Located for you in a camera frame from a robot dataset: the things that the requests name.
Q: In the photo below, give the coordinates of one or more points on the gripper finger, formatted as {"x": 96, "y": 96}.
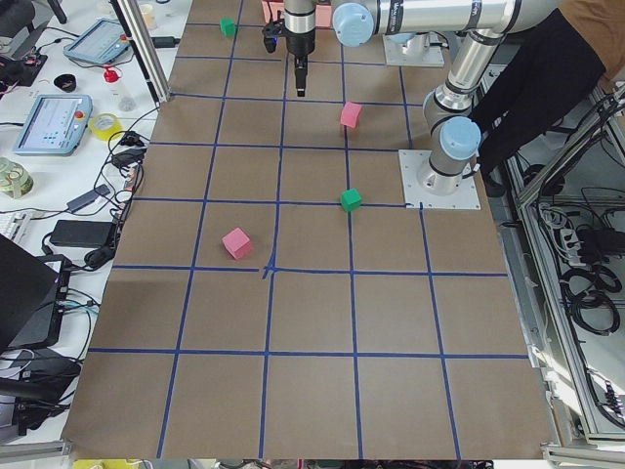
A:
{"x": 303, "y": 75}
{"x": 298, "y": 63}

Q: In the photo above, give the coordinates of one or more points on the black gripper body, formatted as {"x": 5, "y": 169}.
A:
{"x": 299, "y": 43}

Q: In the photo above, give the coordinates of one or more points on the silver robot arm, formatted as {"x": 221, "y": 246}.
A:
{"x": 408, "y": 29}

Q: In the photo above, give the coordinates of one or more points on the pink plastic bin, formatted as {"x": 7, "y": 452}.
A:
{"x": 272, "y": 10}

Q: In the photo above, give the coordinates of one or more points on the pink cube centre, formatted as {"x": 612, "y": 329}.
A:
{"x": 350, "y": 114}

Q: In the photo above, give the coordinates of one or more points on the green cube far right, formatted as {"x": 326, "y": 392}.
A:
{"x": 228, "y": 27}

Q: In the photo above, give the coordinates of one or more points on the green cube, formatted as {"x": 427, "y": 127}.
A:
{"x": 350, "y": 200}
{"x": 228, "y": 27}

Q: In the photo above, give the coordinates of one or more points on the green cube front left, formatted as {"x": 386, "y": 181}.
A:
{"x": 350, "y": 200}

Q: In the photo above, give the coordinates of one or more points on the pink cube near gripper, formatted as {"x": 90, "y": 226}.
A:
{"x": 237, "y": 243}

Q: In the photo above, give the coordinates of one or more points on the yellow tape roll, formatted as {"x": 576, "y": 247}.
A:
{"x": 105, "y": 126}

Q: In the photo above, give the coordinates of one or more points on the black bowl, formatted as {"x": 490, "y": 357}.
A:
{"x": 66, "y": 82}

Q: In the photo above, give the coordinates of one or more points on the person in black trousers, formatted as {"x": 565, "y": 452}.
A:
{"x": 579, "y": 45}

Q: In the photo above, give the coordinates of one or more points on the grey teach pendant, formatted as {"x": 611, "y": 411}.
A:
{"x": 55, "y": 125}

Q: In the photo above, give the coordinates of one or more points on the black power brick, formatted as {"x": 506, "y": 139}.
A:
{"x": 84, "y": 234}

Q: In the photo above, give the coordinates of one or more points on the green tape roll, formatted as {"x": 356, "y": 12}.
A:
{"x": 15, "y": 180}

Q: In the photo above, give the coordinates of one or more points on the black laptop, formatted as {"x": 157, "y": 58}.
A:
{"x": 32, "y": 289}

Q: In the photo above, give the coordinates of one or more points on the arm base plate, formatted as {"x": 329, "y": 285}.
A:
{"x": 425, "y": 188}
{"x": 420, "y": 50}

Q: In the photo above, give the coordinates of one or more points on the aluminium profile post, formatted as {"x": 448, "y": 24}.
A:
{"x": 129, "y": 15}

